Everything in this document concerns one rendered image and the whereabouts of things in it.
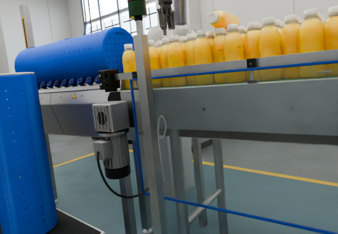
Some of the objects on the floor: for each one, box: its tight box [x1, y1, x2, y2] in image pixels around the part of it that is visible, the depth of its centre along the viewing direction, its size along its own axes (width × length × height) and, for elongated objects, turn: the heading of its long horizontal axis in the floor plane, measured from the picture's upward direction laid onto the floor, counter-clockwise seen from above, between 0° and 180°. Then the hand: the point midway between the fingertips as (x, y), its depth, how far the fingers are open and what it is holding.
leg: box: [119, 174, 137, 234], centre depth 154 cm, size 6×6×63 cm
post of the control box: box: [198, 206, 208, 227], centre depth 166 cm, size 4×4×100 cm
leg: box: [45, 134, 58, 204], centre depth 221 cm, size 6×6×63 cm
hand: (168, 35), depth 146 cm, fingers closed on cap, 4 cm apart
